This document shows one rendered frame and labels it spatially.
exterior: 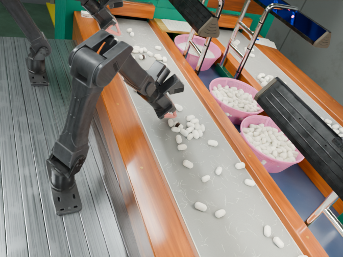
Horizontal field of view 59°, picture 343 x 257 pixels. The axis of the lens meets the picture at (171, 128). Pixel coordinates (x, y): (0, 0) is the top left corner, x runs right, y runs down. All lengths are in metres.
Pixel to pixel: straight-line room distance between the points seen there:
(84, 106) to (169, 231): 0.37
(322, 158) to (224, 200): 0.36
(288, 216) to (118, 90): 0.73
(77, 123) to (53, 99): 0.48
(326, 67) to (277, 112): 2.09
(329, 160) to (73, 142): 0.59
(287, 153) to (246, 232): 0.46
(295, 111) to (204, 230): 0.39
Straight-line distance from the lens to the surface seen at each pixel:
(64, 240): 0.86
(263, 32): 2.34
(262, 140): 1.25
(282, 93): 0.79
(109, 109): 1.08
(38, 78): 1.34
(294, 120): 0.75
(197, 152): 1.05
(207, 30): 1.09
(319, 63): 2.88
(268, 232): 0.93
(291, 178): 1.27
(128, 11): 1.77
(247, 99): 1.47
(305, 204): 1.22
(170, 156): 1.00
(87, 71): 0.71
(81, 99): 0.75
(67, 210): 0.89
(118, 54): 0.72
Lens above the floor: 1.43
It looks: 38 degrees down
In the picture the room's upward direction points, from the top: 19 degrees clockwise
